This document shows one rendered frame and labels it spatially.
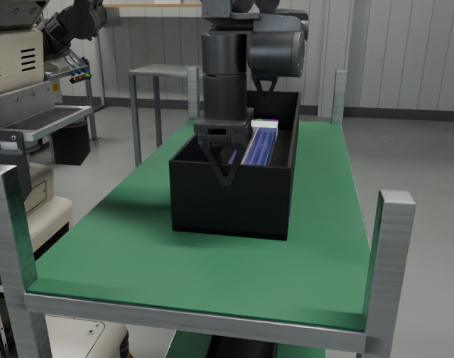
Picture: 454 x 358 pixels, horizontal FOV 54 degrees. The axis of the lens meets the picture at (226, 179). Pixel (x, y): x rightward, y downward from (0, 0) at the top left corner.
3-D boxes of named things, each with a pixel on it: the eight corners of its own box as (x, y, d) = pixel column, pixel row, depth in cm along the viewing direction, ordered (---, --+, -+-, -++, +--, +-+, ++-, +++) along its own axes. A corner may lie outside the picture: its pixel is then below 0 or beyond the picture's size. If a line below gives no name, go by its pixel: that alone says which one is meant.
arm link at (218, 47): (209, 23, 58) (194, 25, 53) (261, 23, 56) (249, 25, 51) (211, 77, 61) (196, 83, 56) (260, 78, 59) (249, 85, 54)
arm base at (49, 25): (46, 28, 117) (18, 31, 106) (67, 8, 114) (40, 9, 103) (67, 55, 118) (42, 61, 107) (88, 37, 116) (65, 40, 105)
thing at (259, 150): (251, 131, 115) (251, 118, 113) (278, 132, 113) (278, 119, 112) (209, 217, 68) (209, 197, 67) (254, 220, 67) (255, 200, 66)
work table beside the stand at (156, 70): (216, 178, 345) (215, 74, 316) (136, 170, 364) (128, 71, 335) (232, 160, 385) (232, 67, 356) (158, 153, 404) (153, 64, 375)
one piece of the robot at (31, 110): (-31, 205, 90) (-56, 100, 82) (44, 161, 116) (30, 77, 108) (40, 211, 88) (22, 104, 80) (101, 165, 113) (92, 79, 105)
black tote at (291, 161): (233, 131, 119) (234, 89, 115) (298, 134, 116) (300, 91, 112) (171, 231, 67) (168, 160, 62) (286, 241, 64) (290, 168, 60)
